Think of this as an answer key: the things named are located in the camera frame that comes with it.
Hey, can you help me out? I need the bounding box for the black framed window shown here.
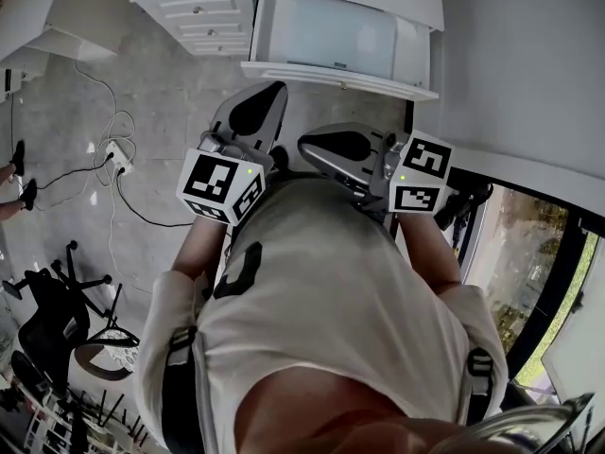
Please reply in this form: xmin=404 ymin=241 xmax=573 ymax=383
xmin=465 ymin=182 xmax=605 ymax=396

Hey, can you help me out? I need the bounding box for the white cabinet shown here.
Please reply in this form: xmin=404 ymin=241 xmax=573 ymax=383
xmin=0 ymin=0 xmax=119 ymax=78

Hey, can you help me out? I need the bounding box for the grey harness strap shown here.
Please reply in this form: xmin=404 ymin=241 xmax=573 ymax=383
xmin=460 ymin=347 xmax=495 ymax=425
xmin=160 ymin=326 xmax=209 ymax=454

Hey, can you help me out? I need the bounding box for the white power strip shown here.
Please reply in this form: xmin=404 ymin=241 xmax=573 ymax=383
xmin=104 ymin=140 xmax=136 ymax=175

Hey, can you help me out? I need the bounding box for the metal headset frame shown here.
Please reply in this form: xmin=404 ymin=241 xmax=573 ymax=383
xmin=441 ymin=392 xmax=597 ymax=454

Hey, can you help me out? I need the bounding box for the black power cable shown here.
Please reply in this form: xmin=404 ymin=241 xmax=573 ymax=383
xmin=114 ymin=167 xmax=194 ymax=229
xmin=32 ymin=152 xmax=115 ymax=193

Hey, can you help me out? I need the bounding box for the person's neck and chest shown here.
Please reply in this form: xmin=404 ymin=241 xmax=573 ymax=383
xmin=233 ymin=364 xmax=474 ymax=454

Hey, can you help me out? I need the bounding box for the person's right forearm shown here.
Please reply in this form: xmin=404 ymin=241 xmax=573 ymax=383
xmin=394 ymin=211 xmax=463 ymax=297

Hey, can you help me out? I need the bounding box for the small white drawer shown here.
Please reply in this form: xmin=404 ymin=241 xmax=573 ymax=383
xmin=159 ymin=0 xmax=237 ymax=18
xmin=177 ymin=21 xmax=247 ymax=42
xmin=188 ymin=40 xmax=251 ymax=57

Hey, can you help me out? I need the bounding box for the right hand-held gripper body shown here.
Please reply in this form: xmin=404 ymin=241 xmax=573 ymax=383
xmin=351 ymin=129 xmax=456 ymax=214

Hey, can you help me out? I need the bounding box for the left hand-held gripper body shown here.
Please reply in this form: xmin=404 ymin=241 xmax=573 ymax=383
xmin=177 ymin=131 xmax=276 ymax=227

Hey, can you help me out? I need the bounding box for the wooden chair with patterned cushion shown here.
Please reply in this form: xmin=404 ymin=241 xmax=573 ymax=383
xmin=73 ymin=284 xmax=142 ymax=382

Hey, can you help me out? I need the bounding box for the black office chair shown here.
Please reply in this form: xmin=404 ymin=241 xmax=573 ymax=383
xmin=2 ymin=239 xmax=124 ymax=396

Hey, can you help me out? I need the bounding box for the person's left black shoe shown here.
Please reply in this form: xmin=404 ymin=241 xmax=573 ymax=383
xmin=269 ymin=145 xmax=291 ymax=174

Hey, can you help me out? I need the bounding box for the white appliance with black panel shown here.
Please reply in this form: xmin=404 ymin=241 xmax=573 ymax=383
xmin=0 ymin=66 xmax=23 ymax=103

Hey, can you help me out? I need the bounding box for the white cable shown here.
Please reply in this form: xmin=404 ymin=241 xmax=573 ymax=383
xmin=73 ymin=59 xmax=157 ymax=297

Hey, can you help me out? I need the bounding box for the person's white t-shirt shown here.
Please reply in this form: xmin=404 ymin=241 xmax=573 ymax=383
xmin=133 ymin=172 xmax=510 ymax=454

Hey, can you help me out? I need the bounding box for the person's left forearm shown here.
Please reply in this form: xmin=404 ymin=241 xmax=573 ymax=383
xmin=170 ymin=215 xmax=228 ymax=283

